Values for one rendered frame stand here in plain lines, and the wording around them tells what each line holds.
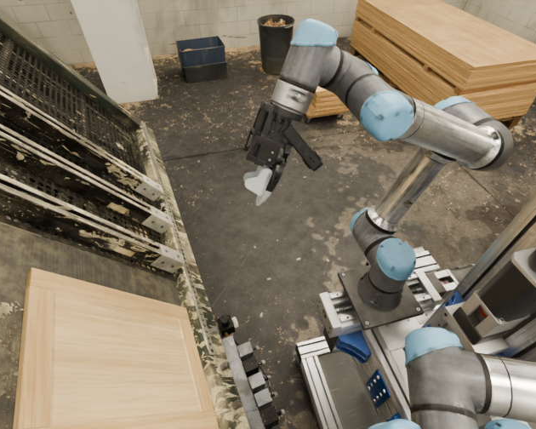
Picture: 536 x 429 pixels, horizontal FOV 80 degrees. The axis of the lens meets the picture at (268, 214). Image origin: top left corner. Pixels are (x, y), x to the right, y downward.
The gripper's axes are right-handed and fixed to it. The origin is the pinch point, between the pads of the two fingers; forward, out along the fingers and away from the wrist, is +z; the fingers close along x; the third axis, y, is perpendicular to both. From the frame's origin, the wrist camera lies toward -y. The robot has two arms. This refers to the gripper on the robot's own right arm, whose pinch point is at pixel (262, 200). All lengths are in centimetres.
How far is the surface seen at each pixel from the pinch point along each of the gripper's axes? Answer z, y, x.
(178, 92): 38, 52, -404
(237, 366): 77, -22, -22
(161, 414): 63, 6, 8
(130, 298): 53, 23, -22
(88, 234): 41, 41, -34
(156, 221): 50, 23, -69
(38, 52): 7, 101, -132
